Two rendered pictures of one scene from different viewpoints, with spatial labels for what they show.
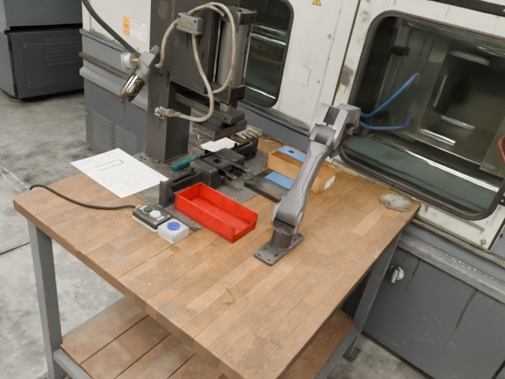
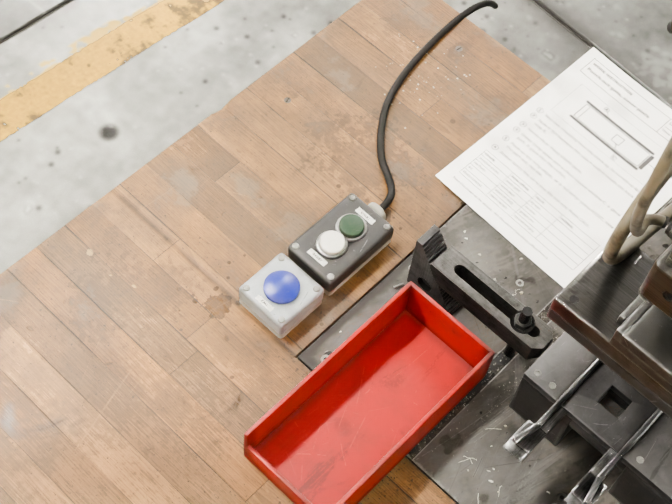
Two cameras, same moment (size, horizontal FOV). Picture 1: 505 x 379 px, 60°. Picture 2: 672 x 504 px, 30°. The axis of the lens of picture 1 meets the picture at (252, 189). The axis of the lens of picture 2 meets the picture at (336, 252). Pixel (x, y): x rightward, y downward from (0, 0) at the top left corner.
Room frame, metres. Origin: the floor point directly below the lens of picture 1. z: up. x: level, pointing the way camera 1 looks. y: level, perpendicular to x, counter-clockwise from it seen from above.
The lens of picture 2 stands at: (1.17, -0.43, 2.13)
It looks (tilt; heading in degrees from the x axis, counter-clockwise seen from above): 60 degrees down; 96
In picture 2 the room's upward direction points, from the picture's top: 8 degrees clockwise
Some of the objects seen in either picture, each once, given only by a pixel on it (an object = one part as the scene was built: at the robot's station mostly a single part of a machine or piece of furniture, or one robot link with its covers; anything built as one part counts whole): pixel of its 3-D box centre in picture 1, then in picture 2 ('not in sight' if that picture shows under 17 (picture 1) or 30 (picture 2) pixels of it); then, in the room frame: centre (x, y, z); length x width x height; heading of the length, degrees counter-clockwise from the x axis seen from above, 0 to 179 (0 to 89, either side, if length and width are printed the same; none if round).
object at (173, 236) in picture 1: (173, 234); (280, 300); (1.05, 0.21, 0.90); 0.07 x 0.07 x 0.06; 59
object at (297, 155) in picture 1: (297, 152); not in sight; (1.59, -0.15, 1.00); 0.15 x 0.07 x 0.03; 59
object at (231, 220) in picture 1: (215, 210); (370, 403); (1.17, 0.11, 0.93); 0.25 x 0.12 x 0.06; 59
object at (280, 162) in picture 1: (300, 169); not in sight; (1.57, -0.18, 0.93); 0.25 x 0.13 x 0.08; 59
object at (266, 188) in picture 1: (273, 185); not in sight; (1.45, -0.08, 0.91); 0.17 x 0.16 x 0.02; 149
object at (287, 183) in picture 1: (286, 179); not in sight; (1.46, -0.12, 0.93); 0.15 x 0.07 x 0.03; 62
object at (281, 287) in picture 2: (173, 227); (281, 289); (1.05, 0.21, 0.93); 0.04 x 0.04 x 0.02
